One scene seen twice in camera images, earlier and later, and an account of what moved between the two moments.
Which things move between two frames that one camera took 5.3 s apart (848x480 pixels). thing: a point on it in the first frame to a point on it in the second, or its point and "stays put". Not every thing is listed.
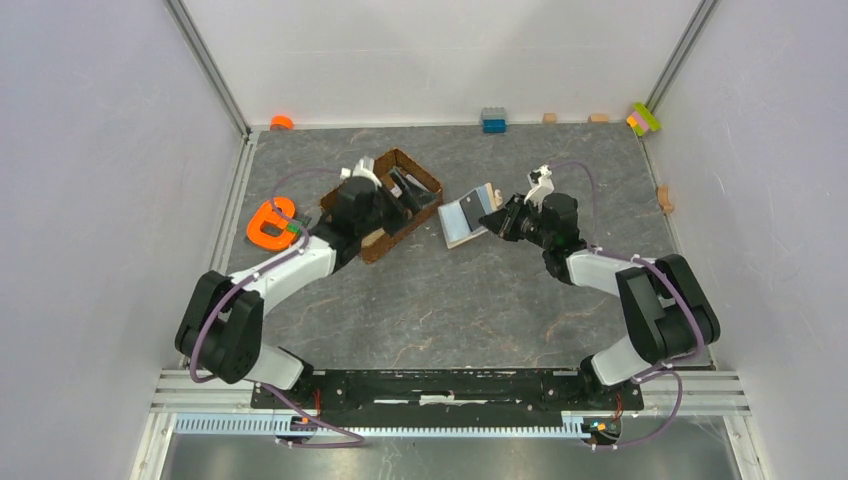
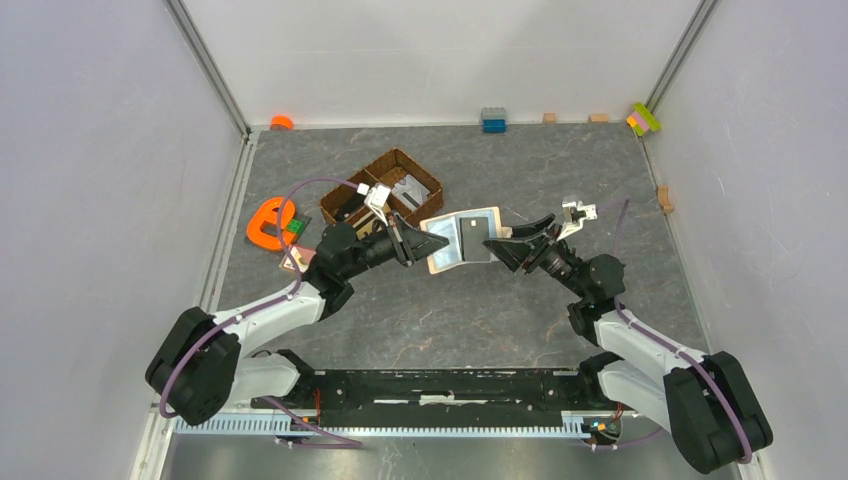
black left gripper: x=400 y=213 to x=409 y=243
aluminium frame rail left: x=210 y=65 stays put
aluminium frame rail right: x=680 y=55 stays put
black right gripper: x=502 y=222 to x=526 y=254
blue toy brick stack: x=494 y=120 stays put
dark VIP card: x=473 y=209 to x=474 y=231
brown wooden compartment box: x=408 y=193 stays put
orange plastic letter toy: x=280 y=209 stays put
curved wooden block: x=664 y=198 stays put
